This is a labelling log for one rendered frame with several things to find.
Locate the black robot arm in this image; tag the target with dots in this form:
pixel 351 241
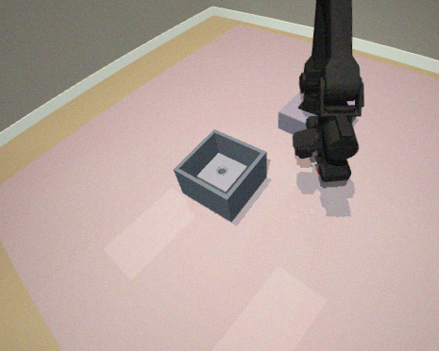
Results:
pixel 331 78

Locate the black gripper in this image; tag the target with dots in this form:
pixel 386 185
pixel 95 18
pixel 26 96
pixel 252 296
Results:
pixel 330 170

